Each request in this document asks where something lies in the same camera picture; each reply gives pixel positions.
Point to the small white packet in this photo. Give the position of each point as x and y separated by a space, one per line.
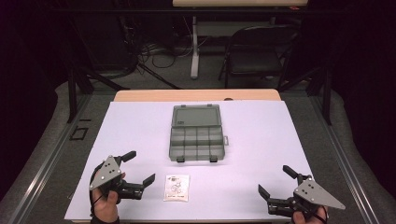
176 188

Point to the person's left hand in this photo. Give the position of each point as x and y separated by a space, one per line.
106 205

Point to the black folding chair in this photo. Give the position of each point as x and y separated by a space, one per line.
258 59

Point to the white table mat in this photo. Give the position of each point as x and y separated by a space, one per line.
249 149

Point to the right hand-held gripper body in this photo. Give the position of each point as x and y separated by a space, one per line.
314 194

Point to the grey plastic compartment box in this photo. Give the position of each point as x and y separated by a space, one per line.
196 137

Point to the person's right hand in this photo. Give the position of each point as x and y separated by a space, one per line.
306 218

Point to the wooden table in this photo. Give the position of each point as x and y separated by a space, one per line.
193 95

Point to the white desk leg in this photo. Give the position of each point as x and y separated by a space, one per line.
195 49

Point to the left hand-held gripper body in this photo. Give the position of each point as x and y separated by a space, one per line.
106 172

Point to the light wooden desk top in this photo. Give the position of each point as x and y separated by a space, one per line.
239 2

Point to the metal floor rail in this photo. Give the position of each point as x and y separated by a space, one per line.
345 161
49 161

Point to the black metal stand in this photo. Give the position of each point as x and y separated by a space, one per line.
72 90
326 93

